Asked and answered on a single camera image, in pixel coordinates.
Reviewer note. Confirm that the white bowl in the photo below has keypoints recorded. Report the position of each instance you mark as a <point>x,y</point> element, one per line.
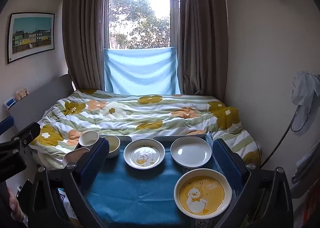
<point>88,138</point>

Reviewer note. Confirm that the plain white plate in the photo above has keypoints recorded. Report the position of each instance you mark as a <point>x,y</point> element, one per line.
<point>191,151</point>

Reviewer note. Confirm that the light blue window cloth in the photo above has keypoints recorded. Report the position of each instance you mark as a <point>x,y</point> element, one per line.
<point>142,70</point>

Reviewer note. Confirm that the floral striped blanket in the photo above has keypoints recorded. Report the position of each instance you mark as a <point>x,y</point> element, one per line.
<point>150,115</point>

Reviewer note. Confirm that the small white duck plate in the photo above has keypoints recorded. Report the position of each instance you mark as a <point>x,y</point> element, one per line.
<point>144,154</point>

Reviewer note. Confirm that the framed wall picture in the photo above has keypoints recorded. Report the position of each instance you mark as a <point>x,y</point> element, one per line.
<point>32,35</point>

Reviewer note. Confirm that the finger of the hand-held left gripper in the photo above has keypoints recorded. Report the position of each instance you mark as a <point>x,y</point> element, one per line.
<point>6,126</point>
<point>27,133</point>

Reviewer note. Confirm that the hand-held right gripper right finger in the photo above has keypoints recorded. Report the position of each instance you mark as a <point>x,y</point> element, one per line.
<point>226,160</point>

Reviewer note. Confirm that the grey bed headboard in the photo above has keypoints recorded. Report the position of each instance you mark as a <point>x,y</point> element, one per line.
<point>37,103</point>

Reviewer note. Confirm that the cream bowl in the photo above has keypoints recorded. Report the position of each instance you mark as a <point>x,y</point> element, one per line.
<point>113,144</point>

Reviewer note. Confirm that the stack of duck plates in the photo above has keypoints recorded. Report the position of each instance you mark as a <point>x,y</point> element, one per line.
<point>202,194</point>

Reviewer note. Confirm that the window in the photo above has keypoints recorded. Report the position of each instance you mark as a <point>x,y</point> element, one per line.
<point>140,18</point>

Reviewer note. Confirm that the cloth covered standing fan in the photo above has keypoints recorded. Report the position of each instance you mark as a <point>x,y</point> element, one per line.
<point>303,98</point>

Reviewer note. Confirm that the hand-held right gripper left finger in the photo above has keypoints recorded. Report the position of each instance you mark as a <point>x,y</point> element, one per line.
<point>96,160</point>

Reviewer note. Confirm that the brown curtain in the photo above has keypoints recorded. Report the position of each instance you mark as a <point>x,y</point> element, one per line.
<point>200,43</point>
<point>82,43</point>

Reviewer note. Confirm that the small blue packet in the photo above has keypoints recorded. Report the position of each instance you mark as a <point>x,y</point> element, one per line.
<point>10,103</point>

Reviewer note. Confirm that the small cardboard box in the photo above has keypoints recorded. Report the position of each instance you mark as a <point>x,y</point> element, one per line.
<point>22,93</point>

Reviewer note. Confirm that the blue table cloth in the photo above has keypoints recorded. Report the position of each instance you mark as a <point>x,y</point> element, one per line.
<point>130,193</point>

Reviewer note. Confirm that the person's left hand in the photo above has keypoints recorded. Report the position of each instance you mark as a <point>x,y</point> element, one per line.
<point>15,205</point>

